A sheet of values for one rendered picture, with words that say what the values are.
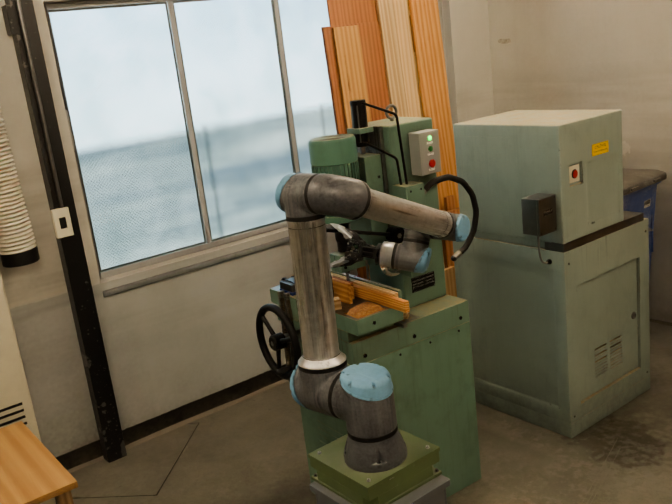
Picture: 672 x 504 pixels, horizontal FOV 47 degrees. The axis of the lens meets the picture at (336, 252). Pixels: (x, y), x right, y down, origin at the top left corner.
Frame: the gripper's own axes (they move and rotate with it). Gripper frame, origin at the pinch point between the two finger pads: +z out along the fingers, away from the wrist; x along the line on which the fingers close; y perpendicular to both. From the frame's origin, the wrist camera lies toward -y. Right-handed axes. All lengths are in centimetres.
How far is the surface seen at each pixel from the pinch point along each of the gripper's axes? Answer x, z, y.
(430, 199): -21, -29, -36
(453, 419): 65, -51, -44
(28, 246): 23, 135, -22
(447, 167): -41, -14, -219
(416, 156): -35.9, -23.5, -23.5
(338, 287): 16.5, -2.9, -15.1
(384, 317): 23.0, -23.4, -5.3
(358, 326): 26.3, -16.1, 3.2
